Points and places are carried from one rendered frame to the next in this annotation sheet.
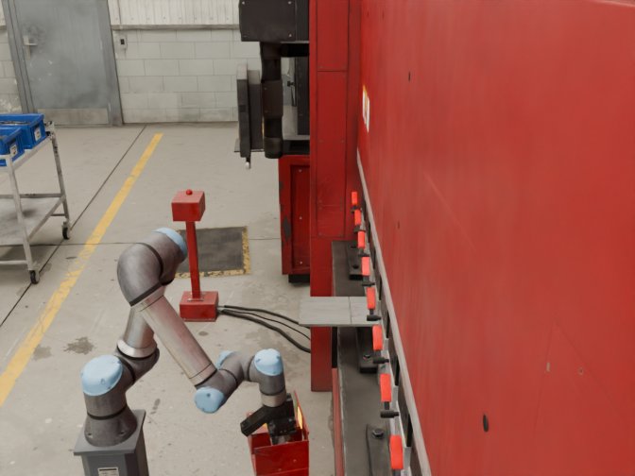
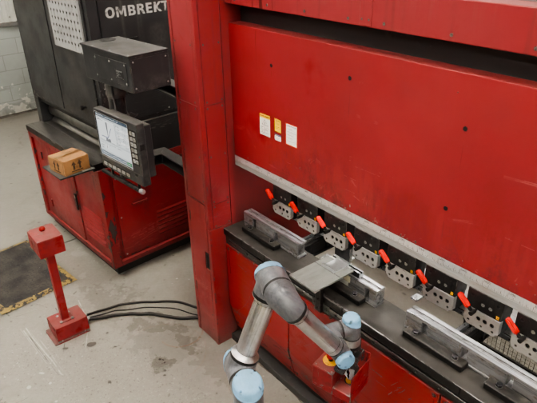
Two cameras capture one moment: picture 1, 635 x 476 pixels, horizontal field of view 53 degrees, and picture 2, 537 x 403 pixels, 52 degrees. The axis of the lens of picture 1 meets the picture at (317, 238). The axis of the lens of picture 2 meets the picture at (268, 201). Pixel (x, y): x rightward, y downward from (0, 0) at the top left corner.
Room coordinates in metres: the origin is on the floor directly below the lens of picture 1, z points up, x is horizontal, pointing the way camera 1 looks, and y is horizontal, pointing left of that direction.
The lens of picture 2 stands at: (0.27, 1.49, 2.55)
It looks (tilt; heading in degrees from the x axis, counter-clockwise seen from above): 28 degrees down; 322
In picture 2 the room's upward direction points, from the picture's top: 1 degrees counter-clockwise
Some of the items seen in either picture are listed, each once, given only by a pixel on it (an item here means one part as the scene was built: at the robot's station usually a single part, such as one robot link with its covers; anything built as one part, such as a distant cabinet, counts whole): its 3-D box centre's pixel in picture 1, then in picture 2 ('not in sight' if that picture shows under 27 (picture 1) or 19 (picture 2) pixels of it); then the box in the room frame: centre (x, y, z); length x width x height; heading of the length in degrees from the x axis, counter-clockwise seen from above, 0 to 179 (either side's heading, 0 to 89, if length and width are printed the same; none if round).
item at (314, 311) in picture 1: (337, 311); (321, 273); (1.85, -0.07, 1.00); 0.26 x 0.18 x 0.01; 90
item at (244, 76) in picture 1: (250, 108); (126, 144); (3.04, 0.32, 1.42); 0.45 x 0.12 x 0.36; 6
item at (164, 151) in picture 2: (305, 151); (163, 165); (3.15, 0.06, 1.17); 0.40 x 0.24 x 0.07; 0
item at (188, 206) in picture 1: (193, 255); (56, 282); (3.49, 0.76, 0.41); 0.25 x 0.20 x 0.83; 90
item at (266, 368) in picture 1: (268, 370); (351, 326); (1.46, 0.13, 1.03); 0.09 x 0.08 x 0.11; 68
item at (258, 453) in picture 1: (276, 436); (340, 368); (1.51, 0.12, 0.75); 0.20 x 0.16 x 0.18; 13
